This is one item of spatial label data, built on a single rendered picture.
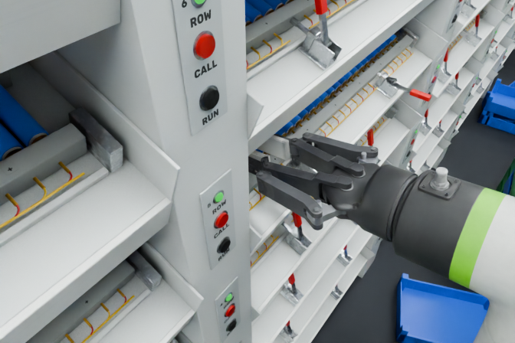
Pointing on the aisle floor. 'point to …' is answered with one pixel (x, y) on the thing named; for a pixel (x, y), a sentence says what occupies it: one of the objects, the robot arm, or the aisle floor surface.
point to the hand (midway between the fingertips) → (257, 150)
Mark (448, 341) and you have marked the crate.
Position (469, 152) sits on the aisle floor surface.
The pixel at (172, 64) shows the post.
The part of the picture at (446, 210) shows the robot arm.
